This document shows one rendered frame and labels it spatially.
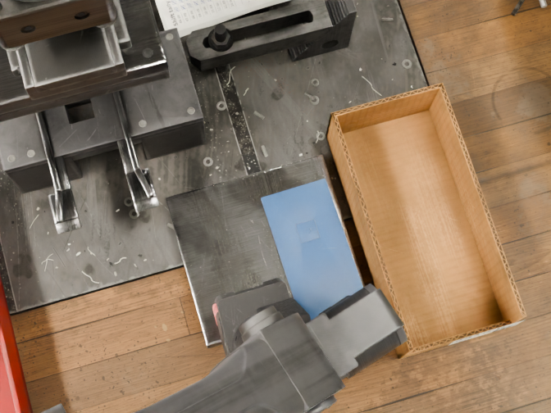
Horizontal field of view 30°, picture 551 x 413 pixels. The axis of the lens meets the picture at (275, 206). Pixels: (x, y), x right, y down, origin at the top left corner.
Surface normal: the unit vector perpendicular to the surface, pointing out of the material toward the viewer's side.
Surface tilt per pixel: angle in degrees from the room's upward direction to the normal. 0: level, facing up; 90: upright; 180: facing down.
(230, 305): 29
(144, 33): 0
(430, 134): 0
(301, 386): 42
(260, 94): 0
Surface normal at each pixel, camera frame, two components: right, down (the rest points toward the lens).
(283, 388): 0.58, -0.54
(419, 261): 0.03, -0.25
